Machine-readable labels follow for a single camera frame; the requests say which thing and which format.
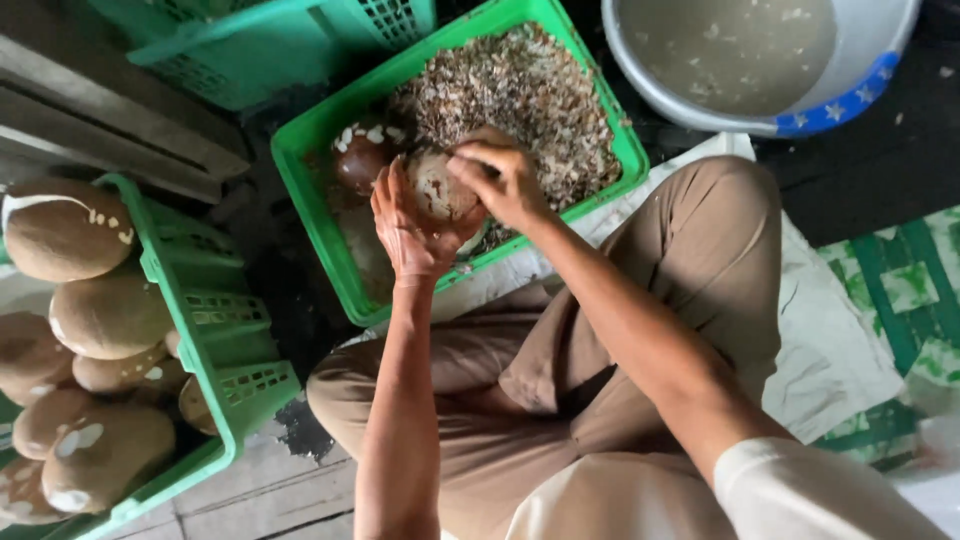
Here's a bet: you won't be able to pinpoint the person's left hand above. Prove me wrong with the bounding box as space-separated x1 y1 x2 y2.
370 156 489 283

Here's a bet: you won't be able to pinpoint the empty green plastic crate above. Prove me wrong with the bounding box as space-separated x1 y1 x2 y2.
85 0 438 113

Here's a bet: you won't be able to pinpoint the partly peeled brown coconut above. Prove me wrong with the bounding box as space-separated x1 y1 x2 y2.
406 145 483 229

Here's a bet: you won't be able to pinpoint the dark brown spotted coconut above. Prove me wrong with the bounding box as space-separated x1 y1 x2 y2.
332 122 408 198

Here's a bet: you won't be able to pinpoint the person's right hand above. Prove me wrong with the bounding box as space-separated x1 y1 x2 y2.
445 139 557 235

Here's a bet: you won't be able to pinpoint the person's tan trousers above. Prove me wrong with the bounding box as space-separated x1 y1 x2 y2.
306 155 786 540

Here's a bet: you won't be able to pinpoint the green patterned mat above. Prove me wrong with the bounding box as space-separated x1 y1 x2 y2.
808 205 960 475

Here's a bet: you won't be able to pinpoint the heap of brown coconuts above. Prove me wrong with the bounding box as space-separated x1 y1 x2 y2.
0 176 220 528

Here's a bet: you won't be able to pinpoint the white sack cloth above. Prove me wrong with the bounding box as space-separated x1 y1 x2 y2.
336 132 906 445

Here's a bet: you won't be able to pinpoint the green crate holding coconuts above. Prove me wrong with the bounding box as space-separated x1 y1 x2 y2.
0 172 303 540

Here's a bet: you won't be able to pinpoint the grey wooden planks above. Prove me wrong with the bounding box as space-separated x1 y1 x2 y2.
0 0 253 205

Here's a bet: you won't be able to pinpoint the person's white shirt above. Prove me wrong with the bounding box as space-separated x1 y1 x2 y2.
441 436 955 540

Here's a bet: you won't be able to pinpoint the grey basin with blue band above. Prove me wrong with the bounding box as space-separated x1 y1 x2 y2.
600 0 922 139

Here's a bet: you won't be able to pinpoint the heap of coconut skin shavings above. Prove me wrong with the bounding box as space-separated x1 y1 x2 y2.
387 22 624 260

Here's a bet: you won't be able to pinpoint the green crate with peelings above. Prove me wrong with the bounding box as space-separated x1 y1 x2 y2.
270 0 651 328

